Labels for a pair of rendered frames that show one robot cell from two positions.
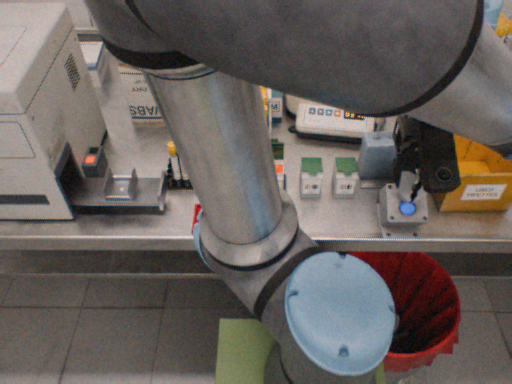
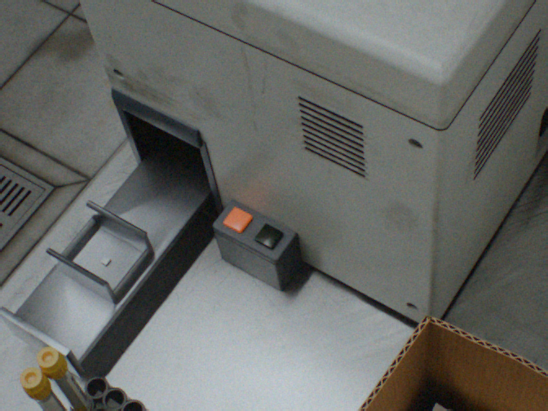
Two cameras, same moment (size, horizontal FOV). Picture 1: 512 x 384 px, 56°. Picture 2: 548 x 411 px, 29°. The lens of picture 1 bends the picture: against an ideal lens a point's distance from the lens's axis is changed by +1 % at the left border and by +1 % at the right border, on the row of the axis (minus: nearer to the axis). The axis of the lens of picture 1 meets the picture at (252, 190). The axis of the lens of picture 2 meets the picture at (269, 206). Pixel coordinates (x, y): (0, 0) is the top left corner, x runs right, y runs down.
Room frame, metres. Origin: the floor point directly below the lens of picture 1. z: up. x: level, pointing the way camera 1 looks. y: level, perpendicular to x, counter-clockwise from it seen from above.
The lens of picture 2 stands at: (0.99, 0.02, 1.60)
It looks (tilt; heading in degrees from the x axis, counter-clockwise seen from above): 58 degrees down; 131
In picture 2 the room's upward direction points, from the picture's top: 11 degrees counter-clockwise
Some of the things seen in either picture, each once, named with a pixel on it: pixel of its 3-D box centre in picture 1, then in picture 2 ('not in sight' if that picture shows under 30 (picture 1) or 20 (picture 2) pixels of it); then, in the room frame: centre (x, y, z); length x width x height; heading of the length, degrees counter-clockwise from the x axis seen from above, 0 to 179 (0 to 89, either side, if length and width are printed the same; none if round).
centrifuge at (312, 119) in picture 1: (339, 80); not in sight; (0.93, -0.21, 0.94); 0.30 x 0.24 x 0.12; 169
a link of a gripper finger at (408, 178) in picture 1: (402, 177); not in sight; (0.56, -0.26, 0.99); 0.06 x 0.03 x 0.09; 178
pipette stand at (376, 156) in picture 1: (387, 157); not in sight; (0.68, -0.27, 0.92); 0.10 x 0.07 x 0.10; 90
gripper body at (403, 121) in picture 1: (426, 127); not in sight; (0.56, -0.27, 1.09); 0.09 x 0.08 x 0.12; 178
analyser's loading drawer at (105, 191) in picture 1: (109, 187); (122, 236); (0.62, 0.27, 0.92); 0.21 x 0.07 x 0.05; 88
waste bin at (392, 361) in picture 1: (375, 328); not in sight; (0.67, -0.36, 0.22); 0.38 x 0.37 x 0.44; 88
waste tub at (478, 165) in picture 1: (470, 168); not in sight; (0.64, -0.42, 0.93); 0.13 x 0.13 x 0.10; 0
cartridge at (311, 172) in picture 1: (310, 177); not in sight; (0.65, -0.12, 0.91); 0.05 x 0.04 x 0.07; 178
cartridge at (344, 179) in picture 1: (344, 177); not in sight; (0.64, -0.18, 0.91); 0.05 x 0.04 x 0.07; 178
